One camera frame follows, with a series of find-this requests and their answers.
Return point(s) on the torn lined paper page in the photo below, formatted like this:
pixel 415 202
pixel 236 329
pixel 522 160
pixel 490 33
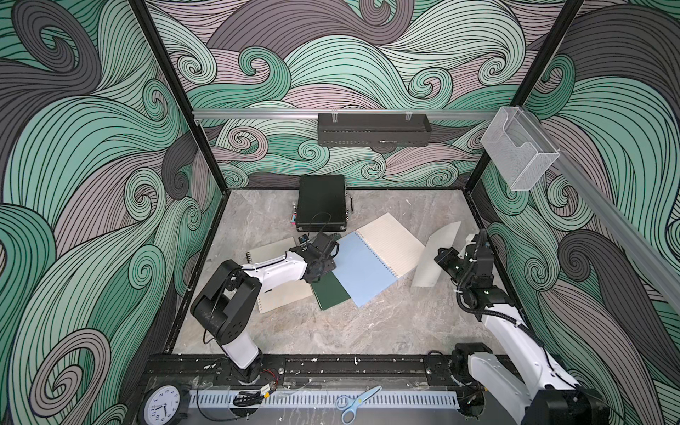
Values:
pixel 427 272

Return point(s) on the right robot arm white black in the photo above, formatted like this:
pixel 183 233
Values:
pixel 528 382

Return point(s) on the white slotted cable duct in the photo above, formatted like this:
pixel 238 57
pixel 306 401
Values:
pixel 327 399

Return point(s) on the dark green spiral notebook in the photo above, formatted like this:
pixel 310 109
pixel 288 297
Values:
pixel 329 292

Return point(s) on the black wall tray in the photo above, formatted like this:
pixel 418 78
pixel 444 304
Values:
pixel 385 130

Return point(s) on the aluminium rail right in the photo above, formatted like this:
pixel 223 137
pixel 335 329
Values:
pixel 583 165

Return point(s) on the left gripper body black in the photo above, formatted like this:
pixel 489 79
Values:
pixel 325 266

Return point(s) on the round analog clock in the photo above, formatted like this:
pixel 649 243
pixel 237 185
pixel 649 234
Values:
pixel 161 406

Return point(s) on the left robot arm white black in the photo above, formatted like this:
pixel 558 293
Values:
pixel 225 305

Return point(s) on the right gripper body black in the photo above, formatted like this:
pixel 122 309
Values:
pixel 452 264

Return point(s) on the clear plastic wall holder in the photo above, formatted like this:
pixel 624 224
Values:
pixel 519 147

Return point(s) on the aluminium rail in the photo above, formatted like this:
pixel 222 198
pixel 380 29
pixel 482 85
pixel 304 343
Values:
pixel 583 165
pixel 310 114

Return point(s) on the aluminium rail back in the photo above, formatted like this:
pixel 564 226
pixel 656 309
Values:
pixel 310 114

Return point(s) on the light blue scissors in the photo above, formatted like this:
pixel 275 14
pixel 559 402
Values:
pixel 349 405

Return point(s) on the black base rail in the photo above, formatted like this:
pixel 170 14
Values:
pixel 296 370

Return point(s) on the black hard case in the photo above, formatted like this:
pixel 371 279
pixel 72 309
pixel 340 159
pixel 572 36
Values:
pixel 322 204

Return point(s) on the beige spiral notebook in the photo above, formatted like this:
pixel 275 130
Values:
pixel 275 292

